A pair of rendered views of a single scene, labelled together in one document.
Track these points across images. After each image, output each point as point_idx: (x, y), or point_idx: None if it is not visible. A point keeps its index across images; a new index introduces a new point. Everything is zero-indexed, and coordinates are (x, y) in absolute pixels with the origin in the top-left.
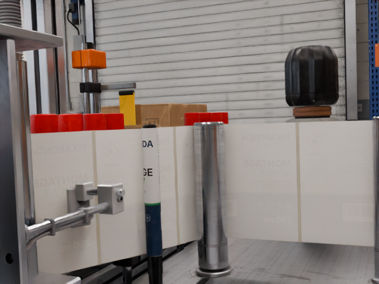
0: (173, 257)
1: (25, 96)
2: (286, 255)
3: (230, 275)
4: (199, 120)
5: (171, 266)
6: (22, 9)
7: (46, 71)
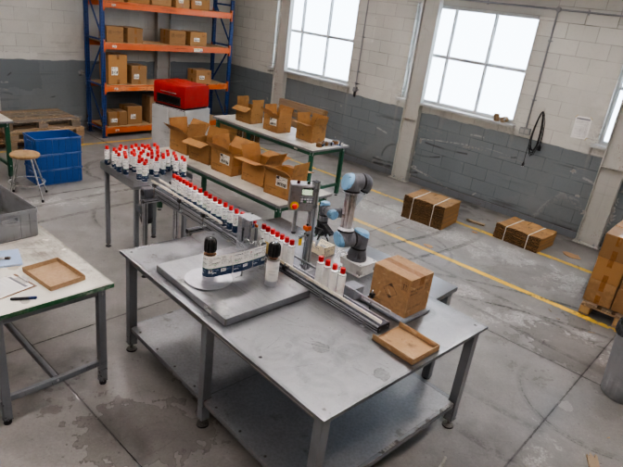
0: None
1: (249, 225)
2: (261, 275)
3: (258, 268)
4: (319, 258)
5: None
6: (344, 208)
7: None
